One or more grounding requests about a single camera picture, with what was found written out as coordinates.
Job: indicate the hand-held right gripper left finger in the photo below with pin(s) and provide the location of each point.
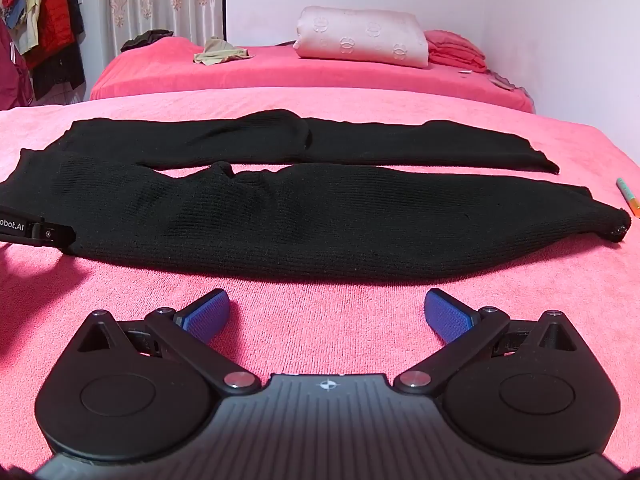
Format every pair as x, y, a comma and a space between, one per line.
207, 316

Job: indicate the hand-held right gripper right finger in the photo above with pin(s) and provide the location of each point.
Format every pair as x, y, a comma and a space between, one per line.
446, 318

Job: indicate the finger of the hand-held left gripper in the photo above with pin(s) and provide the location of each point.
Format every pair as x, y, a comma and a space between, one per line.
55, 235

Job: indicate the black knit pants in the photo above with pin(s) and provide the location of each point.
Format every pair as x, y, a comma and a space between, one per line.
300, 220

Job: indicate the pink bed blanket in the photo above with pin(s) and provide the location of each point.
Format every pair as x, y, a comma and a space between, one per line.
350, 320
300, 75

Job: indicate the beige hanging garment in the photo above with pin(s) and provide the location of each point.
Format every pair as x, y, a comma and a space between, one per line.
31, 20

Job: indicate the red puffer jacket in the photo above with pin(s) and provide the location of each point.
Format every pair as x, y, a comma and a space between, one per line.
54, 20

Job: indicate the blue hanging garment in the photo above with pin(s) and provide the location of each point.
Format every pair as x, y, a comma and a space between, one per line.
15, 12

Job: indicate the dark crumpled cloth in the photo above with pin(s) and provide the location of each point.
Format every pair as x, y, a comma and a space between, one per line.
147, 39

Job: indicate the green and orange pen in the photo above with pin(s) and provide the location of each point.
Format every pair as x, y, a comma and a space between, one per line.
627, 195

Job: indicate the grey patterned cloth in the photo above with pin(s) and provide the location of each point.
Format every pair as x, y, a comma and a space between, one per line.
505, 81

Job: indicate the beige crumpled cloth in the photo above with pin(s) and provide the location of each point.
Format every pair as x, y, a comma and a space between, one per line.
220, 52

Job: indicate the patterned white curtain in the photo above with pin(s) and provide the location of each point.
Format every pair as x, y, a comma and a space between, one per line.
165, 0

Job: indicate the folded pink blanket stack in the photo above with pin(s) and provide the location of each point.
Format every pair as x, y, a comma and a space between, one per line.
457, 52

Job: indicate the pale pink embossed pillow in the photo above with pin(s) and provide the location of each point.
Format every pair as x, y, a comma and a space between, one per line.
360, 35

